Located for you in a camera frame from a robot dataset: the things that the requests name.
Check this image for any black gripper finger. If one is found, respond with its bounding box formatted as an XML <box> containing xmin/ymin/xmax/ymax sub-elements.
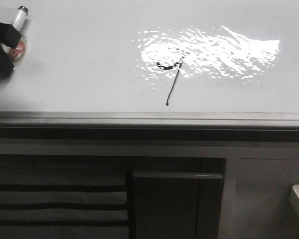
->
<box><xmin>0</xmin><ymin>22</ymin><xmax>21</xmax><ymax>77</ymax></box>

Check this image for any white black whiteboard marker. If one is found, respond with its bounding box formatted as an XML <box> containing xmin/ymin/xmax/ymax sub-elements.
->
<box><xmin>1</xmin><ymin>5</ymin><xmax>28</xmax><ymax>61</ymax></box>

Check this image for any white whiteboard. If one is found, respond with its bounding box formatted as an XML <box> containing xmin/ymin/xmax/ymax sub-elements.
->
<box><xmin>0</xmin><ymin>0</ymin><xmax>299</xmax><ymax>113</ymax></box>

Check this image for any grey black striped cloth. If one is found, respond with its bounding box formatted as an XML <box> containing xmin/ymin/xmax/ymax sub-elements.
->
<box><xmin>0</xmin><ymin>155</ymin><xmax>133</xmax><ymax>239</ymax></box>

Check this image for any dark cabinet door panel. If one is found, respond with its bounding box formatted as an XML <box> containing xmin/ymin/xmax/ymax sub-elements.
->
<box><xmin>133</xmin><ymin>171</ymin><xmax>223</xmax><ymax>239</ymax></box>

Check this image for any aluminium whiteboard frame rail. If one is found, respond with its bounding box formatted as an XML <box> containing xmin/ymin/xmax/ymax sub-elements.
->
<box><xmin>0</xmin><ymin>111</ymin><xmax>299</xmax><ymax>130</ymax></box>

